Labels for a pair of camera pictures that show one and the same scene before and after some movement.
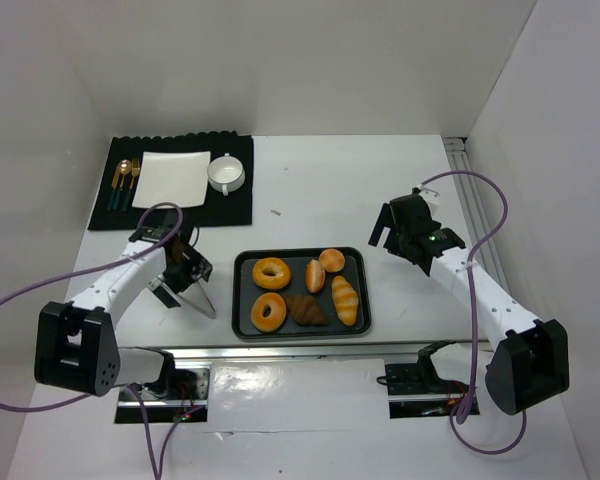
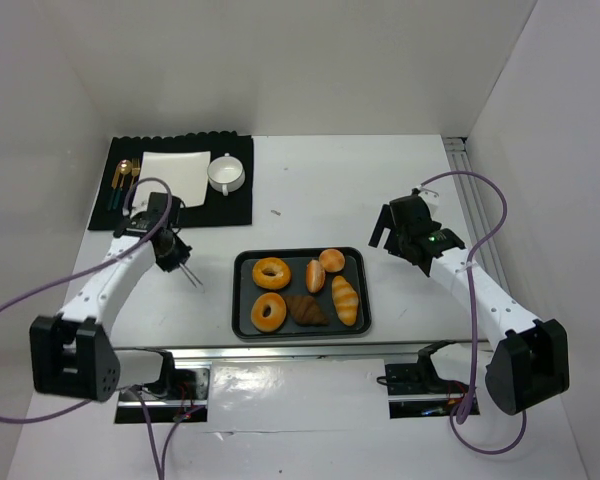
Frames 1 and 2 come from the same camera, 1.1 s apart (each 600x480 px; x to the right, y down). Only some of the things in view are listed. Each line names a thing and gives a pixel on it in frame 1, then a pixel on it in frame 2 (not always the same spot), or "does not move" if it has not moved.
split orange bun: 315,277 does not move
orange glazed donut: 271,273 does not move
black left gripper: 178,282 → 178,255
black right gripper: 392,220 does not move
